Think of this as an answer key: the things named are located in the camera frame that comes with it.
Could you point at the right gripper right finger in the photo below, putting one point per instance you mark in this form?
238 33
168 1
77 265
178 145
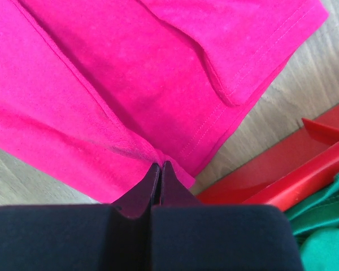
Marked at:
170 191

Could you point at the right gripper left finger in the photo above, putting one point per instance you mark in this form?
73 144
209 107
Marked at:
136 202

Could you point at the magenta t shirt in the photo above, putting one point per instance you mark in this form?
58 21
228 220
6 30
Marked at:
94 92

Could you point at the red plastic bin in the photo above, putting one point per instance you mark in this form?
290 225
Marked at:
285 174

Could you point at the green t shirt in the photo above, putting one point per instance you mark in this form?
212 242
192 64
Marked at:
315 224

